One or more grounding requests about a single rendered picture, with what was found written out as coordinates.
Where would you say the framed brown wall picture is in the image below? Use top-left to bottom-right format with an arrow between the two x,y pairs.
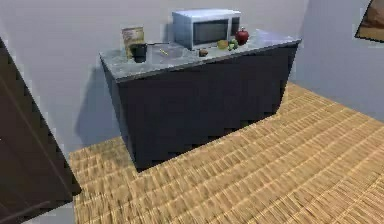
354,0 -> 384,44

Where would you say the black counter with grey top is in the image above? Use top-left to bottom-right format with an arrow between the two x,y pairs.
98,28 -> 303,173

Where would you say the white microwave oven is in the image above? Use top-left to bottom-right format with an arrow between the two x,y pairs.
171,8 -> 242,51

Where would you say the green vegetable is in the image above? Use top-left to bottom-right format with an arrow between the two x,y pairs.
227,38 -> 240,52

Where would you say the red apple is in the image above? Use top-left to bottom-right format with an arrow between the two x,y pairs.
235,27 -> 250,46

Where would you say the dark brown room door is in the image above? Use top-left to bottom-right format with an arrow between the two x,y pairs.
0,37 -> 83,224

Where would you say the black cup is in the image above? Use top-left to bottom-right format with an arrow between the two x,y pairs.
129,43 -> 148,64

